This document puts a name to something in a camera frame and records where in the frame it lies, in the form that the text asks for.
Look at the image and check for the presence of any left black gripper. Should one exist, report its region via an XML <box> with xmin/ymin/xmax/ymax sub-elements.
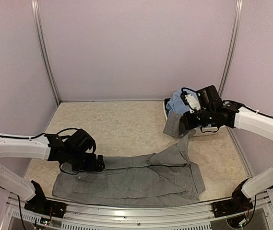
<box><xmin>67</xmin><ymin>150</ymin><xmax>105</xmax><ymax>171</ymax></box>

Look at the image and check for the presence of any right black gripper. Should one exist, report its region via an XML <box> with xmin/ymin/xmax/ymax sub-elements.
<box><xmin>181</xmin><ymin>107</ymin><xmax>215</xmax><ymax>130</ymax></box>

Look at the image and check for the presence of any grey long sleeve shirt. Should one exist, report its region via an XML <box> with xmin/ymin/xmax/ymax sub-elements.
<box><xmin>52</xmin><ymin>112</ymin><xmax>205</xmax><ymax>207</ymax></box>

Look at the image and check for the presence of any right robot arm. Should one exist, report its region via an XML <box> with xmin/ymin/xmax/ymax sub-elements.
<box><xmin>180</xmin><ymin>85</ymin><xmax>273</xmax><ymax>213</ymax></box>

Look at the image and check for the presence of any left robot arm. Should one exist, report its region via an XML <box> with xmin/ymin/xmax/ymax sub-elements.
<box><xmin>0</xmin><ymin>128</ymin><xmax>105</xmax><ymax>213</ymax></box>

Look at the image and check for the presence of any white plastic bin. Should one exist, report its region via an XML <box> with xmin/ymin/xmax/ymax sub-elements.
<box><xmin>163</xmin><ymin>98</ymin><xmax>224</xmax><ymax>137</ymax></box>

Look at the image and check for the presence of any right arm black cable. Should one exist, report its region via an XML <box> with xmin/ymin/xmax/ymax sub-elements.
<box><xmin>180</xmin><ymin>87</ymin><xmax>273</xmax><ymax>134</ymax></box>

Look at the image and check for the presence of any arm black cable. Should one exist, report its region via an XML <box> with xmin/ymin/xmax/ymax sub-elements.
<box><xmin>180</xmin><ymin>87</ymin><xmax>273</xmax><ymax>134</ymax></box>
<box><xmin>0</xmin><ymin>128</ymin><xmax>84</xmax><ymax>175</ymax></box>

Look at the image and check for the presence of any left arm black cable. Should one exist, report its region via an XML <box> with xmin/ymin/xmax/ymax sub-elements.
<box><xmin>0</xmin><ymin>128</ymin><xmax>84</xmax><ymax>175</ymax></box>

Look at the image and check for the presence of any front aluminium rail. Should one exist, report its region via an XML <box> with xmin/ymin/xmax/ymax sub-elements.
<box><xmin>0</xmin><ymin>192</ymin><xmax>273</xmax><ymax>230</ymax></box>

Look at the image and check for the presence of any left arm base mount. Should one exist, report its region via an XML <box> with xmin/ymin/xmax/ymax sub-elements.
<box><xmin>24</xmin><ymin>197</ymin><xmax>67</xmax><ymax>219</ymax></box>

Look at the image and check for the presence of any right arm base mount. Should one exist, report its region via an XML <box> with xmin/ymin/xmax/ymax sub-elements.
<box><xmin>212</xmin><ymin>198</ymin><xmax>254</xmax><ymax>218</ymax></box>

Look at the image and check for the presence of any right aluminium frame post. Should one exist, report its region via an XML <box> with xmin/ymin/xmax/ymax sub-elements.
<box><xmin>218</xmin><ymin>0</ymin><xmax>244</xmax><ymax>96</ymax></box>

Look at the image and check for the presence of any aluminium frame post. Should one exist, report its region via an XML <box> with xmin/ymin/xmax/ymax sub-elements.
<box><xmin>218</xmin><ymin>0</ymin><xmax>244</xmax><ymax>96</ymax></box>
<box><xmin>31</xmin><ymin>0</ymin><xmax>61</xmax><ymax>106</ymax></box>

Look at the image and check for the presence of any left aluminium frame post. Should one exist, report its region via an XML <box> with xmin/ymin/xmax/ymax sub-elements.
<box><xmin>31</xmin><ymin>0</ymin><xmax>61</xmax><ymax>106</ymax></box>

